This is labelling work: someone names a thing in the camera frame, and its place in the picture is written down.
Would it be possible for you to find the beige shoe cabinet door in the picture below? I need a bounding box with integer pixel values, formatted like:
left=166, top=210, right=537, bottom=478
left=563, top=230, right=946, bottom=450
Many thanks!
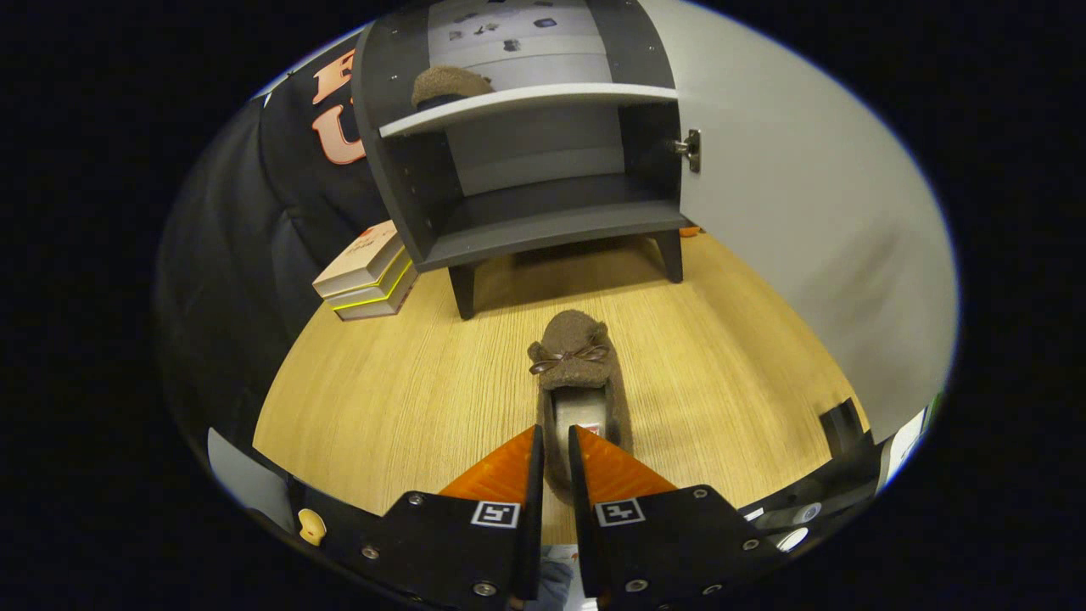
left=641, top=0, right=960, bottom=442

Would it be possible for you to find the brown fuzzy shoe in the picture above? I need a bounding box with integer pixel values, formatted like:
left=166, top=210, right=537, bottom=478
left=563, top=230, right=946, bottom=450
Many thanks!
left=411, top=65, right=495, bottom=111
left=527, top=309, right=634, bottom=506

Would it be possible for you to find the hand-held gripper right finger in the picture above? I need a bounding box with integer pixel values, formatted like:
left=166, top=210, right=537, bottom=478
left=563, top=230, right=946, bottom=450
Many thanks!
left=567, top=424, right=790, bottom=611

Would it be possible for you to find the metal door hinge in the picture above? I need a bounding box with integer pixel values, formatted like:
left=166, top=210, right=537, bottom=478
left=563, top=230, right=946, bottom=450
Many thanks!
left=666, top=129, right=703, bottom=175

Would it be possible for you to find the black backdrop cloth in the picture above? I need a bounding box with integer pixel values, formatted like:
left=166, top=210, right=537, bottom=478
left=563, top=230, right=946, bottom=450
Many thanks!
left=153, top=47, right=391, bottom=459

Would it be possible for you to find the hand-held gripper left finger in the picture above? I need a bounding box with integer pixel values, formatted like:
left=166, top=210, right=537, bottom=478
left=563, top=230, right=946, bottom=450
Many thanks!
left=288, top=424, right=545, bottom=611

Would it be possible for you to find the beige cover book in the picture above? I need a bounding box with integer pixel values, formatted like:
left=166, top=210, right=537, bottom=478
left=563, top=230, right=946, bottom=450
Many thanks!
left=312, top=221, right=406, bottom=300

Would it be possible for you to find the grey cover book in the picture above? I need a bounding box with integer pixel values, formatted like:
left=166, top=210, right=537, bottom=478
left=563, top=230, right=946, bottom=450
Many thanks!
left=333, top=267, right=420, bottom=322

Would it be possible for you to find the yellow edged book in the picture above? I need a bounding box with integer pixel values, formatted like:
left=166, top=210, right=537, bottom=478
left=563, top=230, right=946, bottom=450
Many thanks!
left=325, top=246, right=414, bottom=311

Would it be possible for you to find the white board edge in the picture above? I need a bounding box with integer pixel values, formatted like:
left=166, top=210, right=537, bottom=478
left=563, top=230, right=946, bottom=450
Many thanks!
left=882, top=407, right=930, bottom=489

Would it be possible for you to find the dark grey shoe cabinet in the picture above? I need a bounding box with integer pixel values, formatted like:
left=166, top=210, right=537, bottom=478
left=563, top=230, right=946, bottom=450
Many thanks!
left=350, top=0, right=690, bottom=322

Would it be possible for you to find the grey chair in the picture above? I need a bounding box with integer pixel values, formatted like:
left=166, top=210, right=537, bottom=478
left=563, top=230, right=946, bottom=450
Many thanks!
left=206, top=427, right=294, bottom=535

